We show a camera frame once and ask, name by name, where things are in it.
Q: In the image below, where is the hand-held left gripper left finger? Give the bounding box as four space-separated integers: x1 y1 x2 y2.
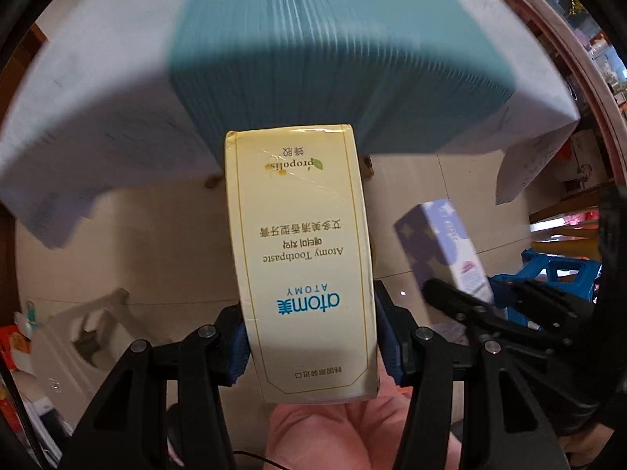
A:
59 304 252 470

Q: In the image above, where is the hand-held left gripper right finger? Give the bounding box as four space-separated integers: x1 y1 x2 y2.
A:
373 279 571 470

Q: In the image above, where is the orange white carton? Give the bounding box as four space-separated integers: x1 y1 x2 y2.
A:
0 323 31 370

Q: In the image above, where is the pale yellow toothpaste box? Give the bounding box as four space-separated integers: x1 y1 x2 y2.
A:
224 125 380 405

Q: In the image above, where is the table with leaf tablecloth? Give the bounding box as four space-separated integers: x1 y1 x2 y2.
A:
0 0 583 250

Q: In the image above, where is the blue plastic stool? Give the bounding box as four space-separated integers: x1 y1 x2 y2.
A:
490 249 602 329

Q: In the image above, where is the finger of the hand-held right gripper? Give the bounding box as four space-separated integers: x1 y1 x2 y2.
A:
512 281 596 347
422 278 510 341

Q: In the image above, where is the purple star print carton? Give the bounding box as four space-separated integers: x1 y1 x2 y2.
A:
393 199 495 304

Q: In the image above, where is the white plastic stool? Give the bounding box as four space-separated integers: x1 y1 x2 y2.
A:
29 288 148 397

